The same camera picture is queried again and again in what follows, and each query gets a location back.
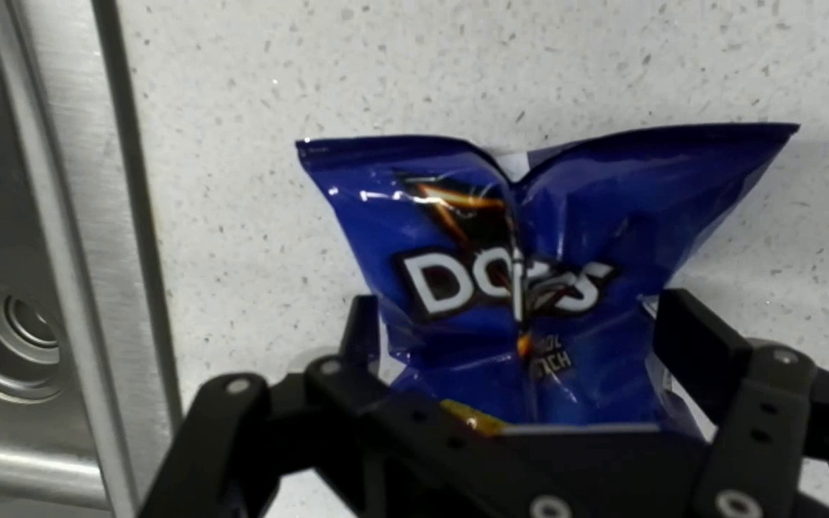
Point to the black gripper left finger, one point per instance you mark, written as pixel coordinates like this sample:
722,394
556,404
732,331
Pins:
232,433

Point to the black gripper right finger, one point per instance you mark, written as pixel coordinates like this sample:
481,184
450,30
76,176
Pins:
769,412

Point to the blue Doritos chip packet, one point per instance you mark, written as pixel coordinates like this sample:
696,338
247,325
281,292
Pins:
617,212

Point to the metal sink drain strainer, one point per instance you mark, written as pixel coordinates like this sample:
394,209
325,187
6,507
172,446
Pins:
6,334

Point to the stainless steel double sink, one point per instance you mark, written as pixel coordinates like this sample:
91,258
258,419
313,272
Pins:
14,190

